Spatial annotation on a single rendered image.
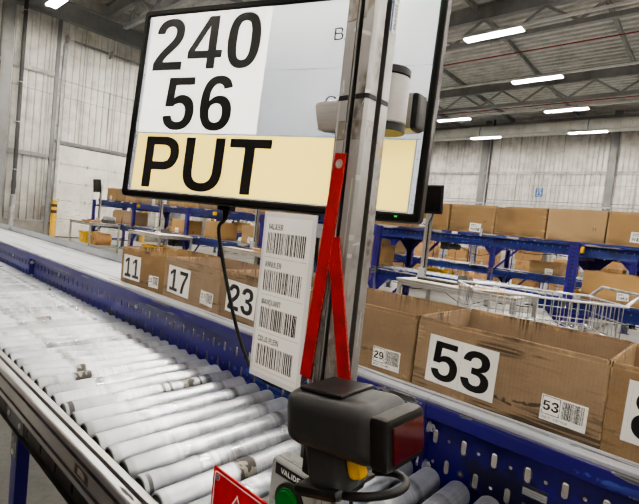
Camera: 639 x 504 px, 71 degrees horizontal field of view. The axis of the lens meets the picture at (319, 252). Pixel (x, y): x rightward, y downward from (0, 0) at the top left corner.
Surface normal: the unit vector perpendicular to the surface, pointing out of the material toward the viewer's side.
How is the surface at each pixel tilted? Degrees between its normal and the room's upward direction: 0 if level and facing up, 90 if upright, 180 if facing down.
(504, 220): 90
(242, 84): 86
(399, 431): 82
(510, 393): 91
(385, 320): 90
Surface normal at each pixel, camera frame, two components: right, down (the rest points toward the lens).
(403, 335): -0.66, -0.03
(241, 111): -0.36, -0.06
